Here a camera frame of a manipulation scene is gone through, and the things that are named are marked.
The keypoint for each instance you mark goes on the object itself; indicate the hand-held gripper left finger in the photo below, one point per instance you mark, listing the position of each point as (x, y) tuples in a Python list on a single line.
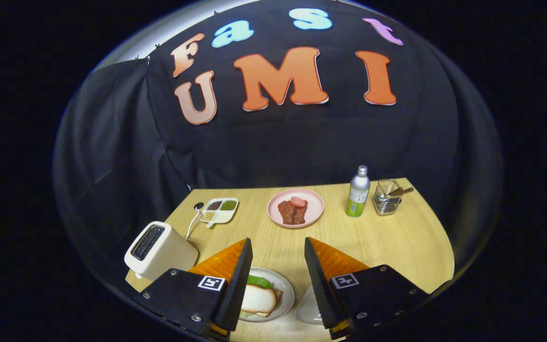
[(235, 289)]

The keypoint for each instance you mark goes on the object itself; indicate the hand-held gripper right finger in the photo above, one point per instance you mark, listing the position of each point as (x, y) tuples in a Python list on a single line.
[(318, 285)]

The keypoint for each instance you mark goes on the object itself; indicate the toasted white bread slice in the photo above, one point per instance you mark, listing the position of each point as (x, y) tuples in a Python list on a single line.
[(257, 299)]

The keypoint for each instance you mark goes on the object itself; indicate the green lettuce leaf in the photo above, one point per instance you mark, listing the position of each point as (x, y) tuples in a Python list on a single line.
[(258, 281)]

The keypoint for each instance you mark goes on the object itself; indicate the white square plate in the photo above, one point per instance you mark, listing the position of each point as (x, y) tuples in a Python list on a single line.
[(307, 308)]

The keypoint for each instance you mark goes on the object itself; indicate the white round plate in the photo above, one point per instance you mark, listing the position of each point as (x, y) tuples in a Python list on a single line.
[(287, 299)]

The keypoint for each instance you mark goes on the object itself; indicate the pink plate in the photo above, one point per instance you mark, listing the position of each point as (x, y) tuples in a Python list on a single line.
[(314, 211)]

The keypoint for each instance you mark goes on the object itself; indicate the white toaster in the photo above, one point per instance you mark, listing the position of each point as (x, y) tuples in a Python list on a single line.
[(169, 256)]

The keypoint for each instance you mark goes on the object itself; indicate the white divided seasoning dish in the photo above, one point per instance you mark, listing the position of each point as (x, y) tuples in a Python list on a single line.
[(221, 216)]

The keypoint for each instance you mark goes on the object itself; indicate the brown meat piece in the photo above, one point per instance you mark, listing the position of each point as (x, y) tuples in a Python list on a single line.
[(287, 213)]

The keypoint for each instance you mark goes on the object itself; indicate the red sausage piece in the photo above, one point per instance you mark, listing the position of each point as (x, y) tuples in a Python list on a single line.
[(298, 202)]

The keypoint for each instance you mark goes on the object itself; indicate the silver bottle with green label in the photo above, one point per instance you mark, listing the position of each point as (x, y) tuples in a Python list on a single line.
[(358, 194)]

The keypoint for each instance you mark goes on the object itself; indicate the row of black cloth clips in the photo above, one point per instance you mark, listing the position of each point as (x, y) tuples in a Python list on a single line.
[(157, 45)]

